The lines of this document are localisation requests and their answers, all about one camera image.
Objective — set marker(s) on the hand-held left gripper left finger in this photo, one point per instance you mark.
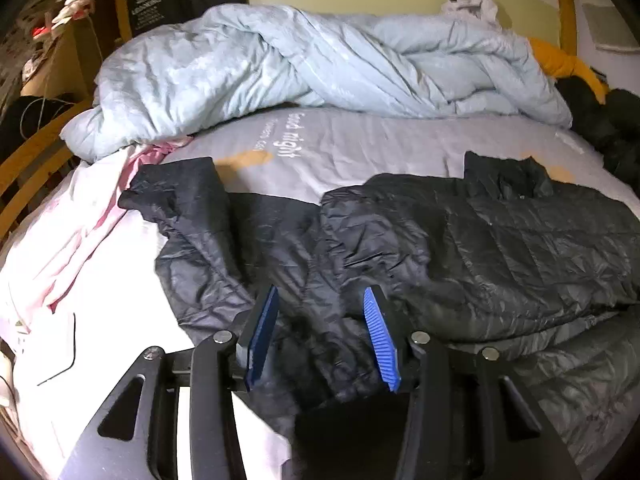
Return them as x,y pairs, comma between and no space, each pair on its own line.
260,340

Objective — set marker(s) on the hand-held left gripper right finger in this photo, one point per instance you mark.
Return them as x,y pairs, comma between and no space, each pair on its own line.
382,345

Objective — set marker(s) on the black puffer jacket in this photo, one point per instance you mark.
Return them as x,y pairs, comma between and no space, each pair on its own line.
475,250

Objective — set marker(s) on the pink cloth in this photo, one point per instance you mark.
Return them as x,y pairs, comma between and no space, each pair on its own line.
65,250

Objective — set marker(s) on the light blue duvet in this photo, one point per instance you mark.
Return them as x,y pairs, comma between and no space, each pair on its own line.
250,60

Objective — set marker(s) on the dark green padded jacket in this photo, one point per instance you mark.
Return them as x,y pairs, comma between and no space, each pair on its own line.
615,125

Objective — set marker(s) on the yellow pillow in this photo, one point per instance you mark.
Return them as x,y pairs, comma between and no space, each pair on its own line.
560,62

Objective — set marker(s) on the white grey hoodie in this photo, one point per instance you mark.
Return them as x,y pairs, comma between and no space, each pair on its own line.
475,2

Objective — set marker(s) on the red white hanging garment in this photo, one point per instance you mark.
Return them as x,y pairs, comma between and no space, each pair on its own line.
75,7

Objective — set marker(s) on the patterned lace curtain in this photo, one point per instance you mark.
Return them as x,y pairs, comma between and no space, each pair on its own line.
25,40

